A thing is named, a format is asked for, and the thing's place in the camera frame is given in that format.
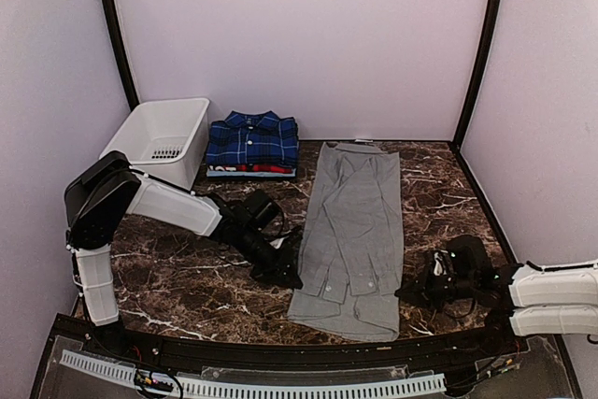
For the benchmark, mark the light blue folded shirt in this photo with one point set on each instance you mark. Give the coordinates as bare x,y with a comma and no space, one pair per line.
245,175

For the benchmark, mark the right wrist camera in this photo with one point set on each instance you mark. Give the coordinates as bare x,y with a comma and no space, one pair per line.
439,263

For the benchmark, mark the black frame post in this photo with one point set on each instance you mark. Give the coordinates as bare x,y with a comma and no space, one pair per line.
477,74
119,52

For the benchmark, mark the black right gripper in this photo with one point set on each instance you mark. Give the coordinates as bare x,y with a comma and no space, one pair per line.
422,292

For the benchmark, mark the white plastic bin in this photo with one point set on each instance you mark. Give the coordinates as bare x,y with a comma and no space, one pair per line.
165,138

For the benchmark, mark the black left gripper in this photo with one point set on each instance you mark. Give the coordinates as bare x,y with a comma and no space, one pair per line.
274,273

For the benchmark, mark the grey long sleeve shirt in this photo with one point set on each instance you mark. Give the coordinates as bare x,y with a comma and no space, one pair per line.
351,256

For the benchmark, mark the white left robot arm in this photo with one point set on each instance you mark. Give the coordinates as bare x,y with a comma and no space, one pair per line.
109,190

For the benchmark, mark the left black frame post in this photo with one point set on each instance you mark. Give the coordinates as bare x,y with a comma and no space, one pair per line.
119,52

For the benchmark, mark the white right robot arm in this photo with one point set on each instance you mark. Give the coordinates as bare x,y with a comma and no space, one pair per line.
522,299

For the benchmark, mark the black red folded shirt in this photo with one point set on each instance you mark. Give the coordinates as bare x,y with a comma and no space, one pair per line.
253,168

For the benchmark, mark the white slotted cable duct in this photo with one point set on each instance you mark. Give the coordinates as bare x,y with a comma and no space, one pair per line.
216,382

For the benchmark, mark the right black frame post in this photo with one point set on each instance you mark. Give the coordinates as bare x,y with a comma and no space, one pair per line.
477,74

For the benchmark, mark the black front rail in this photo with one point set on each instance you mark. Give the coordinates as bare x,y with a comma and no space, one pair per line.
456,350

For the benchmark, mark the blue plaid folded shirt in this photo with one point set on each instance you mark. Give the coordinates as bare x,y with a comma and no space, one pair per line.
253,139

